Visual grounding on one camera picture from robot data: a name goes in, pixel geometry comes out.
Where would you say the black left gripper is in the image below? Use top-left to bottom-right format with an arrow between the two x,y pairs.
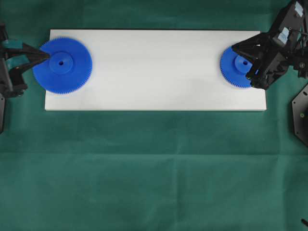
0,23 -> 50,98

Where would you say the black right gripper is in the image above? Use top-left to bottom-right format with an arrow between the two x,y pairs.
231,31 -> 289,90

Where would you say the small blue gear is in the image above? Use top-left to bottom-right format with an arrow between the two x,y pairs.
219,46 -> 252,89

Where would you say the large blue gear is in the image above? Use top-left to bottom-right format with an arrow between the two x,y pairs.
33,37 -> 92,94

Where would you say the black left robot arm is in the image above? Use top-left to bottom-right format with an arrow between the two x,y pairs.
0,23 -> 50,132

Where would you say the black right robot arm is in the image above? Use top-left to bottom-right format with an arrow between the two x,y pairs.
231,0 -> 308,90

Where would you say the white rectangular board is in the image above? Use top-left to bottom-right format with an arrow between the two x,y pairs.
45,29 -> 267,111

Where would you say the green table cloth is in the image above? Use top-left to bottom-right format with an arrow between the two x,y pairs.
0,0 -> 308,231

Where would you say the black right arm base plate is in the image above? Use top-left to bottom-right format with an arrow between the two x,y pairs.
292,85 -> 308,146

